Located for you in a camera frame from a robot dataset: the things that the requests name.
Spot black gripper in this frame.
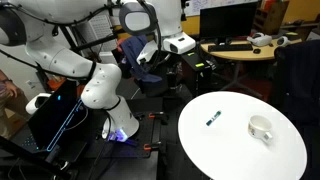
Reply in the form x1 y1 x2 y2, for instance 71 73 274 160
160 52 182 76

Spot white ceramic mug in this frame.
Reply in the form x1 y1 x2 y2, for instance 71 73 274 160
247 114 274 145

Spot person's left forearm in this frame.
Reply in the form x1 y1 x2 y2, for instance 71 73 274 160
0 69 14 84

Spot person's left hand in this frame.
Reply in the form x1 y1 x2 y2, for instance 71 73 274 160
4 82 20 100

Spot black swivel chair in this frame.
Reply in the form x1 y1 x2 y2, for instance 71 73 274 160
133 59 184 98

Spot black computer tower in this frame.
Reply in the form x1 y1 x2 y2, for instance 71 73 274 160
181 51 214 98

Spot blue cloth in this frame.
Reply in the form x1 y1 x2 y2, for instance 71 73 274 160
119 34 164 84

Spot black keyboard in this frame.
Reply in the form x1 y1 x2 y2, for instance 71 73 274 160
207 43 254 53

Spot teal whiteboard marker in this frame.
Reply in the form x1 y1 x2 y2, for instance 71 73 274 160
205 109 223 127

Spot black computer monitor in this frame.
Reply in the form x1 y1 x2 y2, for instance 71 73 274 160
199 1 259 44

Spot whiteboard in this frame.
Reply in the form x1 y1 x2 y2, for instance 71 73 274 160
184 0 258 18

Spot black perforated mounting table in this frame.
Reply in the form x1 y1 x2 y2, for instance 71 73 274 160
83 96 165 180

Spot white perforated panel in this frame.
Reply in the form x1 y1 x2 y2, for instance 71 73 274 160
78 13 116 64

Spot white VR headset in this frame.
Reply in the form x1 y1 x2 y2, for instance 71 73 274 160
25 92 52 116
246 32 274 47

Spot wooden shelf unit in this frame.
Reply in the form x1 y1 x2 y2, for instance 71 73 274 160
253 0 291 34

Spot white VR controller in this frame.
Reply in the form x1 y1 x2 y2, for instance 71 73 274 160
275 35 291 48

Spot orange box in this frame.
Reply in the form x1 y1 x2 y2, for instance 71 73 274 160
46 77 84 98

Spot black office chair with jacket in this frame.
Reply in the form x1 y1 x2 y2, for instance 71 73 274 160
269 39 320 180

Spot black laptop with blue lights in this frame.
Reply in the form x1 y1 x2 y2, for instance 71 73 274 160
9 79 89 155

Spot black tripod leg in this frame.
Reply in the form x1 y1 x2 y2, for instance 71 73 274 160
0 134 73 180

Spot seated person khaki trousers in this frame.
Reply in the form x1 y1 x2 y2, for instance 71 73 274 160
0 69 30 140

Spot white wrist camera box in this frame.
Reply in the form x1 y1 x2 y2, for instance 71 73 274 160
162 32 197 55

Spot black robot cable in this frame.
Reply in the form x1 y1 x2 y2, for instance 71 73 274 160
134 0 164 66

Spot black clamp orange handle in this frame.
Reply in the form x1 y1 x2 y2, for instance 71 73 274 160
143 141 168 154
148 111 169 126

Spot black metal frame bar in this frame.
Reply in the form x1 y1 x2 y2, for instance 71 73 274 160
68 29 122 53

